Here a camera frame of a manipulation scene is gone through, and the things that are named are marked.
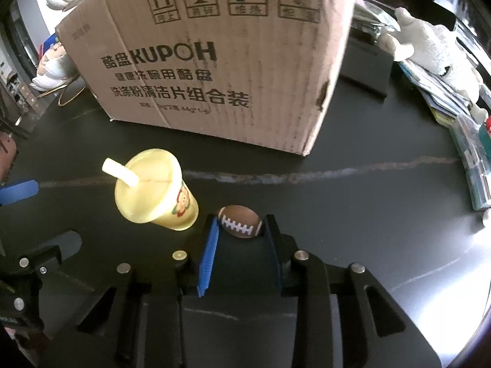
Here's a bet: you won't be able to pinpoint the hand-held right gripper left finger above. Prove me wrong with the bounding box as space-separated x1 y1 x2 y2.
38 215 223 368

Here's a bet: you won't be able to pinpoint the small brown toy football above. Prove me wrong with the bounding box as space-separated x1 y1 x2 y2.
217 206 265 240

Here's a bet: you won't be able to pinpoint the black rectangular box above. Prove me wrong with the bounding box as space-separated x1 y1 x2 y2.
339 27 396 98

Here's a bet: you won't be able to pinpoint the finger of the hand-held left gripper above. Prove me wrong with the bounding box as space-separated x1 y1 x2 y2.
0 230 83 280
0 179 39 205

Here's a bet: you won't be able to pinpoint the white shell-shaped tiered stand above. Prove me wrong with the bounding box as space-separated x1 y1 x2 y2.
31 0 100 106

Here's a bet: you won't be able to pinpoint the brown cardboard box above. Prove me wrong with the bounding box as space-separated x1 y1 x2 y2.
56 0 359 157

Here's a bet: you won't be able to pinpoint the clear plastic storage boxes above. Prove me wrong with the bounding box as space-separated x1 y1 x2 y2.
449 117 491 211

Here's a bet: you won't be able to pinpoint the white plush animal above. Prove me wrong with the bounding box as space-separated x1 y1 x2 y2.
378 7 489 119

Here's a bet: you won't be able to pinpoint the black shelf cabinet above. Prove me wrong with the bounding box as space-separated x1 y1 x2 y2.
418 0 491 70

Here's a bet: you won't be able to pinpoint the yellow toy cup with straw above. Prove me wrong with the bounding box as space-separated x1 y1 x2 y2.
102 149 200 232

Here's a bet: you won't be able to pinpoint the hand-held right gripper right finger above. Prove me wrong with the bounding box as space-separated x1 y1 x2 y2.
263 213 443 368

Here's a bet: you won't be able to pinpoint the pile of snack packets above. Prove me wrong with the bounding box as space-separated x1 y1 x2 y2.
38 33 70 70

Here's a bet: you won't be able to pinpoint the grey plastic pouch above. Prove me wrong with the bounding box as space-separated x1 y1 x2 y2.
355 0 400 31

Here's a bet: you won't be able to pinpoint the pile of books and papers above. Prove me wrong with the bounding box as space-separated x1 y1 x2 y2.
399 59 476 125

